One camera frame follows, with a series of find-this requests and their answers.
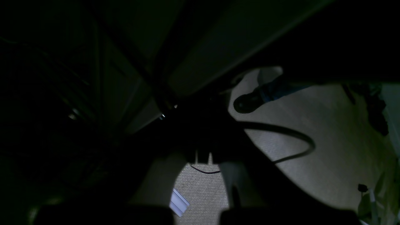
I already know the black caster wheel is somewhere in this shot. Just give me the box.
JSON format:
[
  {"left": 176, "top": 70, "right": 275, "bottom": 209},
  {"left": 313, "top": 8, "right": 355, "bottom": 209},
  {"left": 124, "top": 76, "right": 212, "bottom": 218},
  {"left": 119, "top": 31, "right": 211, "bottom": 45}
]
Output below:
[{"left": 233, "top": 93, "right": 264, "bottom": 114}]

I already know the left gripper black image-right right finger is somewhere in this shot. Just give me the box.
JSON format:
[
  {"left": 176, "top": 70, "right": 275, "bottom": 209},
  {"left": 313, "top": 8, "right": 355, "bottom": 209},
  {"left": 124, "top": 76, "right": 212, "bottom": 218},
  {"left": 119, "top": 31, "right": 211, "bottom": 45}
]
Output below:
[{"left": 197, "top": 125, "right": 360, "bottom": 225}]

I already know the white strip on carpet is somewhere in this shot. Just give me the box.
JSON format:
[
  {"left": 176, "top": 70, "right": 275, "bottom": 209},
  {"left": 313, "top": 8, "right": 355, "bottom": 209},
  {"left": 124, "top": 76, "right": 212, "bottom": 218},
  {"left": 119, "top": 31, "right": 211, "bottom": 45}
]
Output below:
[{"left": 169, "top": 188, "right": 190, "bottom": 217}]

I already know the black left gripper image-right left finger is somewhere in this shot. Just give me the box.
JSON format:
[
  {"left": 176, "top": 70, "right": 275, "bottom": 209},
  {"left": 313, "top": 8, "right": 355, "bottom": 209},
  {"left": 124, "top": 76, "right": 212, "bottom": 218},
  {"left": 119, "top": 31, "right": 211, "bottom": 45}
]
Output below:
[{"left": 33, "top": 138, "right": 200, "bottom": 225}]

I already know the dark table underside frame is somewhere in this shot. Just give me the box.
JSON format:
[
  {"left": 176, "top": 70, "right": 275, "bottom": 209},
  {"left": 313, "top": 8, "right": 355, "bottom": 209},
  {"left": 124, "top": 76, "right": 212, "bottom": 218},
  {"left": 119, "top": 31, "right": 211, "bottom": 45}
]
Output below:
[{"left": 1, "top": 0, "right": 399, "bottom": 142}]

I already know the black cable on carpet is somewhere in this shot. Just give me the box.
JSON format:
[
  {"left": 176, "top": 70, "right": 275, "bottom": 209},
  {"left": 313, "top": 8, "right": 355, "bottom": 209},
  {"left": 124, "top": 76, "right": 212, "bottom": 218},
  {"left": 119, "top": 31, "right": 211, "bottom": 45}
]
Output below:
[{"left": 191, "top": 121, "right": 316, "bottom": 174}]

